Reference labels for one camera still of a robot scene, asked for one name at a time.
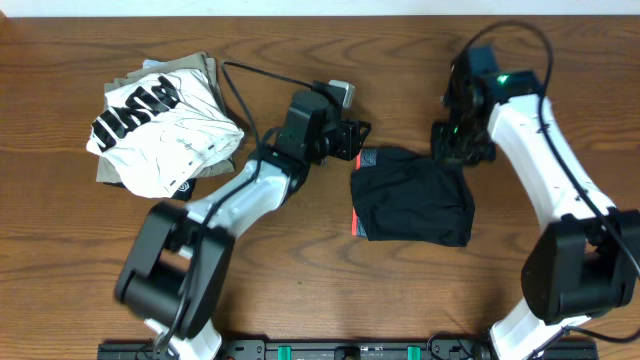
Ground black garment with white logo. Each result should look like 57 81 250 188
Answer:
104 179 197 202

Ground light blue folded garment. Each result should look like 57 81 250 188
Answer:
142 59 163 69

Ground black shorts with grey waistband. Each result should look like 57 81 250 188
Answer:
350 147 475 247

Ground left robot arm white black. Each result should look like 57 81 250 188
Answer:
114 80 371 359

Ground white shirt with black print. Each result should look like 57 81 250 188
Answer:
86 69 244 198

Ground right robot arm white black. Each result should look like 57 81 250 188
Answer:
432 66 639 359

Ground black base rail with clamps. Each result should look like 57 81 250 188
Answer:
97 337 599 360

